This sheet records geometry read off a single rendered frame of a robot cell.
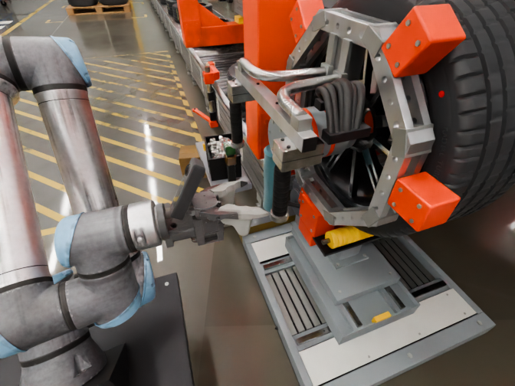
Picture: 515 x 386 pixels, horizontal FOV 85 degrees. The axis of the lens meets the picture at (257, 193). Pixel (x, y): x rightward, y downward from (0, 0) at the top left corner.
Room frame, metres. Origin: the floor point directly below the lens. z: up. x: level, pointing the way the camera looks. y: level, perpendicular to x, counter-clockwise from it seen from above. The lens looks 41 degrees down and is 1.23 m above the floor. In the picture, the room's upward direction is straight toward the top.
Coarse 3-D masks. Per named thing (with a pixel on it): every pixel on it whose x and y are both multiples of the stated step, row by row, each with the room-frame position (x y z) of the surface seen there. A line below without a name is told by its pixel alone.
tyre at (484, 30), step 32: (352, 0) 0.82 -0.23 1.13; (384, 0) 0.71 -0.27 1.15; (416, 0) 0.64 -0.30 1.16; (448, 0) 0.64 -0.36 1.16; (480, 0) 0.65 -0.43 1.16; (512, 0) 0.67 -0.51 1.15; (480, 32) 0.57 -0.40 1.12; (512, 32) 0.59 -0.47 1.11; (448, 64) 0.52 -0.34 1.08; (480, 64) 0.52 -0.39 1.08; (512, 64) 0.54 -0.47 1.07; (448, 96) 0.50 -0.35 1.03; (480, 96) 0.48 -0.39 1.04; (512, 96) 0.50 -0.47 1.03; (448, 128) 0.47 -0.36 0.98; (480, 128) 0.46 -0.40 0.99; (512, 128) 0.48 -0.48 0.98; (448, 160) 0.44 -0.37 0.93; (480, 160) 0.45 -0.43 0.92; (512, 160) 0.47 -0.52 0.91; (480, 192) 0.45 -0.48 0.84; (384, 224) 0.51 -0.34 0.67
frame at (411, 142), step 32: (320, 32) 0.80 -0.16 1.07; (352, 32) 0.66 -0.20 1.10; (384, 32) 0.59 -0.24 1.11; (288, 64) 0.93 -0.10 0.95; (384, 64) 0.55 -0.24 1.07; (384, 96) 0.53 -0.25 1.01; (416, 96) 0.51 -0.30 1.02; (416, 128) 0.47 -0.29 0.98; (416, 160) 0.46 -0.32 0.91; (320, 192) 0.73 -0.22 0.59; (384, 192) 0.45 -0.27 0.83; (352, 224) 0.51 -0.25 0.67
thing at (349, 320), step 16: (288, 240) 0.86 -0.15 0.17; (304, 256) 0.79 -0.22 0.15; (304, 272) 0.69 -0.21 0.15; (320, 288) 0.62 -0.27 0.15; (384, 288) 0.61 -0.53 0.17; (400, 288) 0.62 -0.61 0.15; (320, 304) 0.56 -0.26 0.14; (352, 304) 0.54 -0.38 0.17; (368, 304) 0.55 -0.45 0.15; (384, 304) 0.55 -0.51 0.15; (400, 304) 0.53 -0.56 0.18; (416, 304) 0.55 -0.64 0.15; (336, 320) 0.49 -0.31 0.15; (352, 320) 0.48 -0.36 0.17; (368, 320) 0.49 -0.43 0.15; (384, 320) 0.48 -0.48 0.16; (336, 336) 0.44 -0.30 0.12; (352, 336) 0.43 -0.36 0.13
